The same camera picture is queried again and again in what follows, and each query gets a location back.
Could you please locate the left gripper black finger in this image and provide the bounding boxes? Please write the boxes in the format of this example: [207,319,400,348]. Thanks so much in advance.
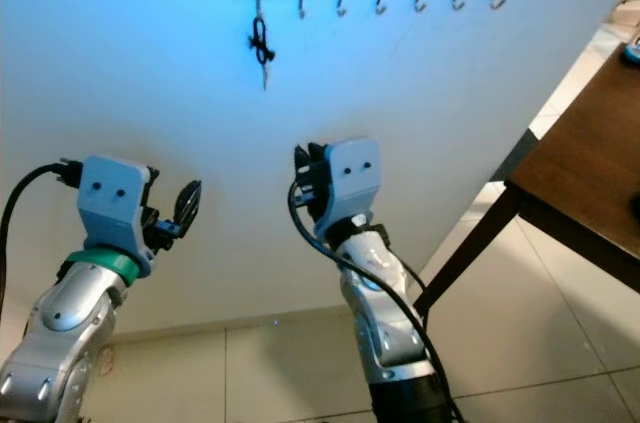
[175,180,203,234]

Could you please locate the dark brown wooden table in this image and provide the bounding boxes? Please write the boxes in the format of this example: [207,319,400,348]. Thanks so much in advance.
[413,38,640,319]

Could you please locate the small blue object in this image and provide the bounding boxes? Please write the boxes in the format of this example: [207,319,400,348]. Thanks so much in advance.
[622,35,640,69]

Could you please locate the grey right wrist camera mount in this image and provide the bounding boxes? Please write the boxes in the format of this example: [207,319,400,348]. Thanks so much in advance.
[315,137,383,234]

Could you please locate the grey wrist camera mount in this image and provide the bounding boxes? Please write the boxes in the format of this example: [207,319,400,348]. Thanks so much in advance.
[315,137,383,234]
[78,156,157,262]

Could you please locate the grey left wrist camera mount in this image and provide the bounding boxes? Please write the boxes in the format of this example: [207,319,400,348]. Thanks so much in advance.
[78,156,157,262]

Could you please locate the keys with black strap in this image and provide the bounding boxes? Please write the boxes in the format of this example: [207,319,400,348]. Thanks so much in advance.
[248,11,275,93]

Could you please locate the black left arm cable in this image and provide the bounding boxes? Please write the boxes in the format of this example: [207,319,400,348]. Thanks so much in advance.
[0,160,83,314]

